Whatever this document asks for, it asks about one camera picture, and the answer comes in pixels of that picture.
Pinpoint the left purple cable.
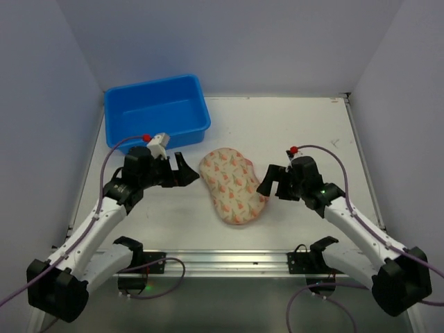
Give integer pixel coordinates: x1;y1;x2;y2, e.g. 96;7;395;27
0;134;188;333

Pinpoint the blue plastic bin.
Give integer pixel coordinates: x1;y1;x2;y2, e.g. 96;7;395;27
104;74;211;149

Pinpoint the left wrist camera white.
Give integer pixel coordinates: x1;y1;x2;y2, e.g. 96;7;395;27
146;133;170;160

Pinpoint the floral mesh laundry bag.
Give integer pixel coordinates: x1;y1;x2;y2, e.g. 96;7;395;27
199;148;268;225

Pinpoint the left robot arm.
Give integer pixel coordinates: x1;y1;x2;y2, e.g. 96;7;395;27
26;146;199;323

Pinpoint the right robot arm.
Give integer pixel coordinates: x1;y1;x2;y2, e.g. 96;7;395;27
257;156;432;316

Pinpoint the aluminium mounting rail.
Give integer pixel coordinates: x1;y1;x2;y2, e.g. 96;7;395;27
51;248;348;278

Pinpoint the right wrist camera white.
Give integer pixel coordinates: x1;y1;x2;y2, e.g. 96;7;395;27
286;146;305;172

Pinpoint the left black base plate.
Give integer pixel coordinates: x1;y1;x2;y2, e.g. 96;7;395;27
119;252;167;275

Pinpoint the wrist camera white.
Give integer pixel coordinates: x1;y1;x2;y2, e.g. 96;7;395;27
286;146;305;172
146;133;170;160

